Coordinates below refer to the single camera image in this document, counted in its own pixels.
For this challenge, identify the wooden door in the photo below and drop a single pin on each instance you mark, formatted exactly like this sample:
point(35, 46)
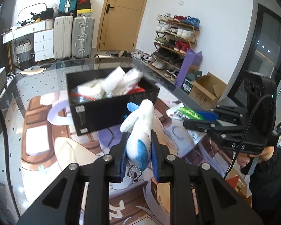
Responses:
point(120, 24)

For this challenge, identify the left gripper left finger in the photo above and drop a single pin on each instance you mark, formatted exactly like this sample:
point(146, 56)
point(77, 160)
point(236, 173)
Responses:
point(61, 201)

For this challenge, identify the silver suitcase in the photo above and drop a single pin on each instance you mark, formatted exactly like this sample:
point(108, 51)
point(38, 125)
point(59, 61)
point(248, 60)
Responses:
point(82, 35)

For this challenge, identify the black cardboard box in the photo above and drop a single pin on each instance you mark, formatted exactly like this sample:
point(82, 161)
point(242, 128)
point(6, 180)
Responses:
point(91, 116)

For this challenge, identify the right hand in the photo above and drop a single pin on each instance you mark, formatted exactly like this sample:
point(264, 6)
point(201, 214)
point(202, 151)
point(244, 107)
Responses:
point(248, 162)

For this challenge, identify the wooden shoe rack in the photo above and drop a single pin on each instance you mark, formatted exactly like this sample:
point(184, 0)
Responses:
point(175, 36)

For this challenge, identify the white drawer cabinet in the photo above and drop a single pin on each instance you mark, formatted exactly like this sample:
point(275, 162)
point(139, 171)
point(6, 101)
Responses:
point(43, 45)

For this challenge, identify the white foam block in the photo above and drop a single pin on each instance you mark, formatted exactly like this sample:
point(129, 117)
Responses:
point(112, 80)

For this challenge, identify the white vanity desk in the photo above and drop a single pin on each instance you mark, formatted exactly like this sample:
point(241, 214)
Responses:
point(25, 30)

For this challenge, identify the white blue plush toy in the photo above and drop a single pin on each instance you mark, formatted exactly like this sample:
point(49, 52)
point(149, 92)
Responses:
point(139, 124)

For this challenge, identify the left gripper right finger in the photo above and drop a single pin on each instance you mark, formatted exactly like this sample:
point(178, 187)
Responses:
point(198, 194)

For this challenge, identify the woven laundry basket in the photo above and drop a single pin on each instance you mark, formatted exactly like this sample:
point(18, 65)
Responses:
point(24, 54)

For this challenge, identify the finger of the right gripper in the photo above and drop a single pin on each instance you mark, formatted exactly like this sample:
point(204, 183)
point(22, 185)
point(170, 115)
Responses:
point(201, 126)
point(224, 113)

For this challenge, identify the purple paper bag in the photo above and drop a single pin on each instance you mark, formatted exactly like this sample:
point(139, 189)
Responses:
point(191, 62)

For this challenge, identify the anime printed table mat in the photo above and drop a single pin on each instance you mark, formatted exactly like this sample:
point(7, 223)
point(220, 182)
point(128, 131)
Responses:
point(148, 202)

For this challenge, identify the red white balloon bag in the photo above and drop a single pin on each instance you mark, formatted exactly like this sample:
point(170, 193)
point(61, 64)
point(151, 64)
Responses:
point(136, 89)

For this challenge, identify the white suitcase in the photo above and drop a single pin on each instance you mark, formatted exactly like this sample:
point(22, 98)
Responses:
point(62, 37)

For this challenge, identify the brown cardboard box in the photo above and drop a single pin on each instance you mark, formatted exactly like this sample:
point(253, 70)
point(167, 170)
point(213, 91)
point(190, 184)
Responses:
point(207, 90)

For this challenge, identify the oval vanity mirror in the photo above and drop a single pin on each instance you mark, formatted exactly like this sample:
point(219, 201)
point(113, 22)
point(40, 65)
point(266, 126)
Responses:
point(28, 12)

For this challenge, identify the stacked shoe boxes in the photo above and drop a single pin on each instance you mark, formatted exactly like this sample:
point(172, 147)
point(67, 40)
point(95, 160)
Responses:
point(84, 8)

